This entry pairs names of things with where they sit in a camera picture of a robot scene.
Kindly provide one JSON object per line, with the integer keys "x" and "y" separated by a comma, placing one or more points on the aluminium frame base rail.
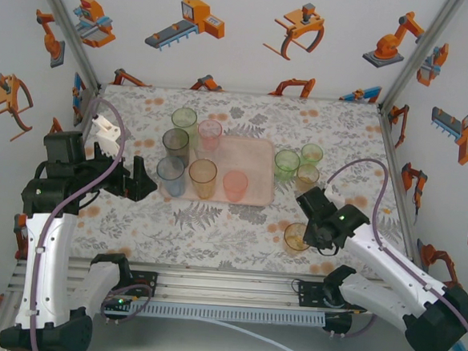
{"x": 230, "y": 291}

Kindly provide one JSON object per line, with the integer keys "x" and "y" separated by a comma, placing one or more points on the tall green plastic glass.
{"x": 185, "y": 120}

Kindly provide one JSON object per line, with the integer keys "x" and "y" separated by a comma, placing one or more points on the aluminium side rail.
{"x": 383, "y": 118}
{"x": 96, "y": 93}

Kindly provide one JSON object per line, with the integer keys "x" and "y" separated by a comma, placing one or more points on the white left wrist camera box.
{"x": 108, "y": 134}

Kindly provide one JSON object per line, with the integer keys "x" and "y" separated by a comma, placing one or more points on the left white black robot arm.
{"x": 42, "y": 270}

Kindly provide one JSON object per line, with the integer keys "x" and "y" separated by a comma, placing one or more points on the pink plastic glass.
{"x": 209, "y": 135}

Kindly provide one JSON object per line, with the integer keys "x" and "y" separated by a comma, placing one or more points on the blue plastic glass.
{"x": 170, "y": 177}

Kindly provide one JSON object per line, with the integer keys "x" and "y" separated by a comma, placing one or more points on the black controller board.
{"x": 338, "y": 321}
{"x": 114, "y": 307}

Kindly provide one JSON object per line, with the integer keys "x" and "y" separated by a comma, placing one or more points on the floral tablecloth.
{"x": 212, "y": 254}

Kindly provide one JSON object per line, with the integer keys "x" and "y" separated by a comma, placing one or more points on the salmon plastic glass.
{"x": 235, "y": 187}

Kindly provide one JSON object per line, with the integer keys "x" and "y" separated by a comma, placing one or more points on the small green plastic glass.
{"x": 312, "y": 153}
{"x": 286, "y": 167}

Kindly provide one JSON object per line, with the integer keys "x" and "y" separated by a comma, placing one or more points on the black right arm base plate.
{"x": 310, "y": 295}

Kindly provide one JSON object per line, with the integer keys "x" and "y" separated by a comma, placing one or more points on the tall orange plastic glass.
{"x": 202, "y": 179}

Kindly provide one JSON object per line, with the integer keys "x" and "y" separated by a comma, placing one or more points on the pink rectangular tray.
{"x": 255, "y": 157}

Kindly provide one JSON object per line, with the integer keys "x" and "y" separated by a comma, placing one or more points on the grey plastic glass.
{"x": 175, "y": 147}

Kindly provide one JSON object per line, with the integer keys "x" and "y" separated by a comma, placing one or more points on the aluminium frame post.
{"x": 418, "y": 56}
{"x": 70, "y": 31}

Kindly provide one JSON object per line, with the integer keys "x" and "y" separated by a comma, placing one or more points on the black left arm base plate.
{"x": 146, "y": 277}

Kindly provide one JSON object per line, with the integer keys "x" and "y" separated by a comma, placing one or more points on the small orange plastic glass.
{"x": 307, "y": 180}

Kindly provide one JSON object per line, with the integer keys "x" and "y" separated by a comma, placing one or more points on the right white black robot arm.
{"x": 388, "y": 262}

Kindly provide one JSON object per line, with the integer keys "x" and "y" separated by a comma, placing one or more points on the amber yellow plastic glass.
{"x": 293, "y": 242}

